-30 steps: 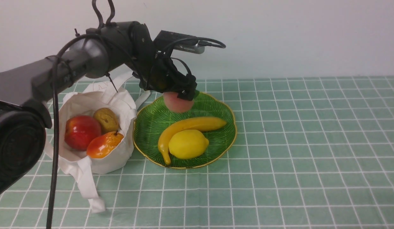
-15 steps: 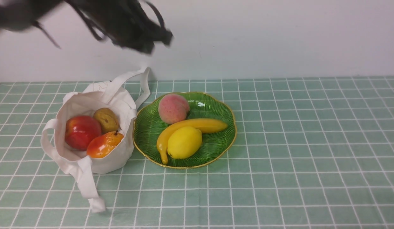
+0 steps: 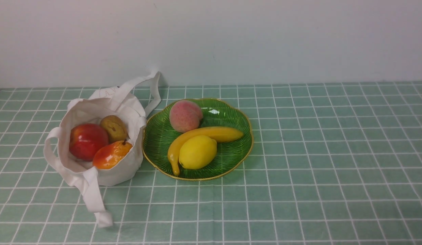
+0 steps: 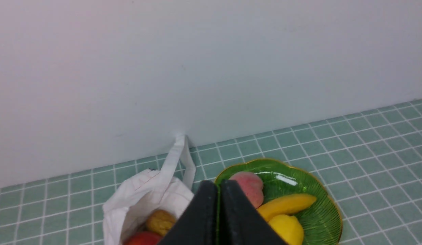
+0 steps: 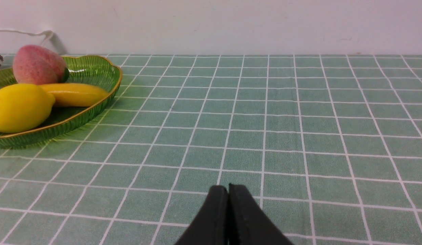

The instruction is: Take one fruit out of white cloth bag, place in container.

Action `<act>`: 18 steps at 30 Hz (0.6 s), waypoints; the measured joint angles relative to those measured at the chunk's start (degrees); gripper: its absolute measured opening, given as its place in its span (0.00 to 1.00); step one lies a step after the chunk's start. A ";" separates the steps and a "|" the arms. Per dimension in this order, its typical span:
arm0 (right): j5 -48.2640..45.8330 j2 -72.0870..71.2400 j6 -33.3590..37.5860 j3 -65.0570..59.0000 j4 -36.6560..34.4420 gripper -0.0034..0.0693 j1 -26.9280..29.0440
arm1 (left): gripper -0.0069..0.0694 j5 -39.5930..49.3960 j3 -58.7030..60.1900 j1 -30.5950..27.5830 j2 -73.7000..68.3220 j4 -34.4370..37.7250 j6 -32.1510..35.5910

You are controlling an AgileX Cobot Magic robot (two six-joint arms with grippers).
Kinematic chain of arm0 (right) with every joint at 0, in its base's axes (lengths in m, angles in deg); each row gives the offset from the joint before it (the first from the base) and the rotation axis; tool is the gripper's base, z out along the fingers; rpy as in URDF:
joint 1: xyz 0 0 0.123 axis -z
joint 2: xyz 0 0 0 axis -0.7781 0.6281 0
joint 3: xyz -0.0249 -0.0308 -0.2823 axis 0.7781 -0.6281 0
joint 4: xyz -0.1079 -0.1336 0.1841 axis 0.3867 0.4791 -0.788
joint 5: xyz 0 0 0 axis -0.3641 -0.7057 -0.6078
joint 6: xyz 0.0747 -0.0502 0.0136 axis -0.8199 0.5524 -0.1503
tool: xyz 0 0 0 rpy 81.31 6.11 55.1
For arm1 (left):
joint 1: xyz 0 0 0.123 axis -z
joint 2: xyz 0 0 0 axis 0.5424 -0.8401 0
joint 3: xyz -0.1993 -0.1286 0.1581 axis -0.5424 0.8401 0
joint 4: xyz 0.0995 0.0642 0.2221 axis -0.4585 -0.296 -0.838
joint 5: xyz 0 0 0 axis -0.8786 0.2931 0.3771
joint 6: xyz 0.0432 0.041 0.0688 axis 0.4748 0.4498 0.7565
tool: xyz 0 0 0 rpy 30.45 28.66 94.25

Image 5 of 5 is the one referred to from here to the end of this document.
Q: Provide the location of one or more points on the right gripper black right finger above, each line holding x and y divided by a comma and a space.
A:
247, 224

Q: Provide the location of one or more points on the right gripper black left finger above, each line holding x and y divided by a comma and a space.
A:
209, 225

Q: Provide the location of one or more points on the pink peach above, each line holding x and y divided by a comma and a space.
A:
37, 65

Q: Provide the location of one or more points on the green checkered tablecloth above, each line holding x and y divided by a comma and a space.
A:
330, 146

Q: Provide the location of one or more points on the green glass leaf plate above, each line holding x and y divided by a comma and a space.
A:
90, 84

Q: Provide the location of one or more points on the yellow banana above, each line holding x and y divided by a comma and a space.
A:
75, 94

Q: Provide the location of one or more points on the yellow lemon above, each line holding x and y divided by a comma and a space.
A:
23, 107

